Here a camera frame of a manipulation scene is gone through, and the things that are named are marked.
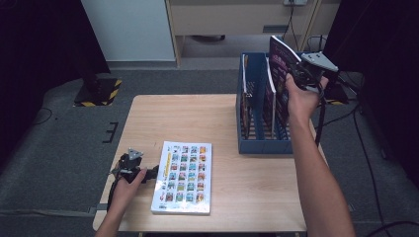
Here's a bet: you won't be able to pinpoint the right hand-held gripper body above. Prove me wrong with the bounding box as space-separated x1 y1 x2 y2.
295 51 340 94

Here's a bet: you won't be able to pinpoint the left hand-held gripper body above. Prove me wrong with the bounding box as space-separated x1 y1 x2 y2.
112 147 144 184

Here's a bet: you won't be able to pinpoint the white magazine with picture grid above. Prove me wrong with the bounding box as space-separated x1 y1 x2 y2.
150 141 212 215

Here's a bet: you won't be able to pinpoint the black magazine with red packets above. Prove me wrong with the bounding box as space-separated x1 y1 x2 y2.
241 53 254 140

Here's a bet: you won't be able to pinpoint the blue plastic file rack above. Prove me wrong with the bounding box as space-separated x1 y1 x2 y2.
235 50 299 155

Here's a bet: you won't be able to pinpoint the person's right hand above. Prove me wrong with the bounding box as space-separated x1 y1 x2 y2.
286 73 329 123

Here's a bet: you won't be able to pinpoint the person's left hand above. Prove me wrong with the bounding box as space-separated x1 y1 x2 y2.
110 167 148 211

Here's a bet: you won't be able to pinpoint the black stand base yellow stripes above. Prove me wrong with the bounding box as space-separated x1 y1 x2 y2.
73 67 124 108
324 70 350 107

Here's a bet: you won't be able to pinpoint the dark curtain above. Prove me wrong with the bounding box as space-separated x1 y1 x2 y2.
0 0 112 166
317 0 419 189

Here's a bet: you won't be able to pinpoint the white cabinet panel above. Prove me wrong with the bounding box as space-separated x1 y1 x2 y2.
80 0 176 62

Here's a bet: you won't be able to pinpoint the left hand-held gripper cable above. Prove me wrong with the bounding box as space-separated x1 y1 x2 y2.
106 176 121 212

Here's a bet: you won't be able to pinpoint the hand-held gripper cable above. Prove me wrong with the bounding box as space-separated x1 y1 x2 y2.
314 88 328 147
106 176 121 212

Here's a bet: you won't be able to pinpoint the black socket cable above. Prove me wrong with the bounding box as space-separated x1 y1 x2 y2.
281 4 300 53

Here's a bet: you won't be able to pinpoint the right hand-held gripper cable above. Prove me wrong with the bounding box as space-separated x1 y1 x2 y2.
314 88 328 147

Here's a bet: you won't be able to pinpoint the black floor cable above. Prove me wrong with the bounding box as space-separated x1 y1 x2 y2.
365 220 419 237
352 107 387 231
324 109 356 127
32 107 53 126

